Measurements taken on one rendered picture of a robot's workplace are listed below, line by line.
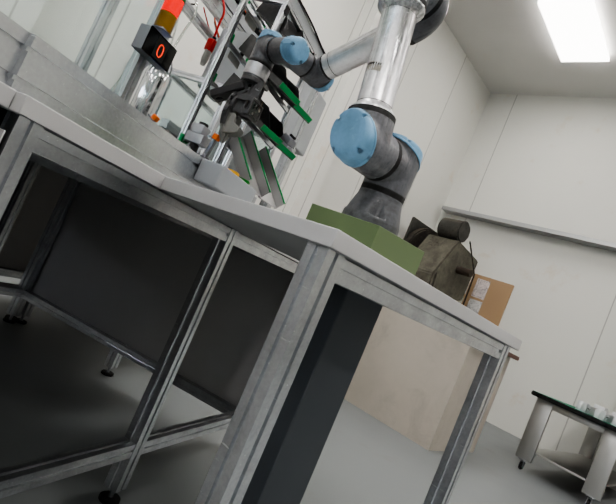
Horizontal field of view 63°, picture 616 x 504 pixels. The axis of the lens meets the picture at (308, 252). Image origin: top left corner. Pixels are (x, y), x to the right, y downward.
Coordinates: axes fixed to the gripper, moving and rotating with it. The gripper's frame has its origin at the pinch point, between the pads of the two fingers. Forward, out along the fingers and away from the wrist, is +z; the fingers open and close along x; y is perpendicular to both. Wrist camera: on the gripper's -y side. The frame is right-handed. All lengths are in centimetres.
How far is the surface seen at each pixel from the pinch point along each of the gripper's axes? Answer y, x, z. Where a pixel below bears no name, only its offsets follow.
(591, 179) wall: 156, 647, -269
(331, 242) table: 64, -59, 23
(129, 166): 18, -50, 23
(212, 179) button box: 15.7, -19.0, 15.3
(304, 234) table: 59, -56, 24
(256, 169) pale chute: -3.7, 33.8, -1.2
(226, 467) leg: 62, -56, 59
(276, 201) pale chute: 2.2, 47.7, 5.3
